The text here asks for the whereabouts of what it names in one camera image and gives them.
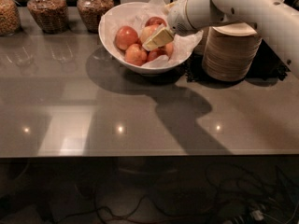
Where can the red-yellow apple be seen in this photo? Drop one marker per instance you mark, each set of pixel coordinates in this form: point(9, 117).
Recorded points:
point(147, 32)

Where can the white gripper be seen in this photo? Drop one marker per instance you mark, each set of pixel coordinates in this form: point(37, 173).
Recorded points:
point(177, 19)

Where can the glass cereal jar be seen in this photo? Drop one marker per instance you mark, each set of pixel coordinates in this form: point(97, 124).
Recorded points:
point(10, 21)
point(91, 12)
point(50, 15)

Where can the stack paper bowls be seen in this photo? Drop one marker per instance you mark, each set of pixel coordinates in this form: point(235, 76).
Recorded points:
point(230, 51)
point(200, 48)

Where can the red apple back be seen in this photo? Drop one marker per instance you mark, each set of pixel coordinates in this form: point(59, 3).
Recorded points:
point(155, 20)

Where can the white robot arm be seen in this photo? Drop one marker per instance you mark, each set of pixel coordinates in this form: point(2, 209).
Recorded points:
point(274, 21)

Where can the red apple front right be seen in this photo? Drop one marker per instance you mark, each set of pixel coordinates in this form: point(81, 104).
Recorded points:
point(154, 54)

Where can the left glass cereal jar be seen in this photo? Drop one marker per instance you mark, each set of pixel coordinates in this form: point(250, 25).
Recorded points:
point(10, 21)

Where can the black mat under stacks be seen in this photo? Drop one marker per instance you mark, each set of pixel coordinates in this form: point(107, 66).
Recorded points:
point(266, 65)

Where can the back stack paper bowls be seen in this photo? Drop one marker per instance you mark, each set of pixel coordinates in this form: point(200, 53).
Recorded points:
point(200, 48)

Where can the white paper liner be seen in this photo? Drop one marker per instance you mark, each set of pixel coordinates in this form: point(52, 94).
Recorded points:
point(183, 44)

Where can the red apple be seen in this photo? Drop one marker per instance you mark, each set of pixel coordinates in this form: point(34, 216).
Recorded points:
point(155, 20)
point(136, 55)
point(125, 37)
point(154, 54)
point(168, 48)

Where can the red apple front left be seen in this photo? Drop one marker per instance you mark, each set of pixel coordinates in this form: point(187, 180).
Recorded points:
point(136, 55)

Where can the right glass cereal jar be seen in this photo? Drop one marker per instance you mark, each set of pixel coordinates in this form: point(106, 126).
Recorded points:
point(91, 12)

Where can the front stack paper bowls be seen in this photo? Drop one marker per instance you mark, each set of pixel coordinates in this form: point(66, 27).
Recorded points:
point(230, 51)

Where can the middle glass cereal jar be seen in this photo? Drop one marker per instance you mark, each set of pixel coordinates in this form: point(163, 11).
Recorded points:
point(50, 15)

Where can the white ceramic bowl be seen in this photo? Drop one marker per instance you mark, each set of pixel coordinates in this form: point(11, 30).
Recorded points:
point(109, 31)

